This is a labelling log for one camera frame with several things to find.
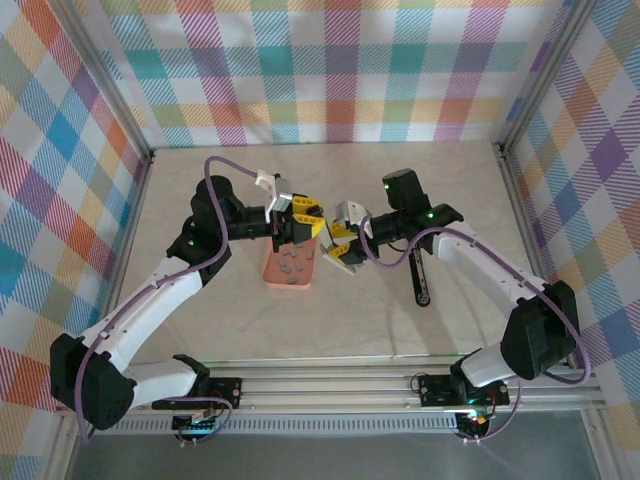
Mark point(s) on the black metal stapler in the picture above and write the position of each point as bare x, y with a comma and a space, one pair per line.
421, 280

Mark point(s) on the pink plastic tray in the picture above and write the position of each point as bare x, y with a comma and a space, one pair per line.
272, 280

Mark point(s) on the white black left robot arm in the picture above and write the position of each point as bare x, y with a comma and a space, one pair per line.
150, 295

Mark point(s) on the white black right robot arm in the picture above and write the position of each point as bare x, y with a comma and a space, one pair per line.
490, 260

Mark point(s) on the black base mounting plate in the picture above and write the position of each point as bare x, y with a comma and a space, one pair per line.
227, 392
435, 390

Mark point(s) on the grey metal panel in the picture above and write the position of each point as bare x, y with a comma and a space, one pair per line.
325, 457

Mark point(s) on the green circuit board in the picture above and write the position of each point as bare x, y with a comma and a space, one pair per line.
195, 425
475, 420

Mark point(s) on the aluminium side rail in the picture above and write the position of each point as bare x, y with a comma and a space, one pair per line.
124, 250
524, 225

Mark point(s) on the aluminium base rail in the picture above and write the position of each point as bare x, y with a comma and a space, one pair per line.
325, 390

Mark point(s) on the aluminium frame post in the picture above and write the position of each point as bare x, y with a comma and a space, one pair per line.
110, 75
542, 75

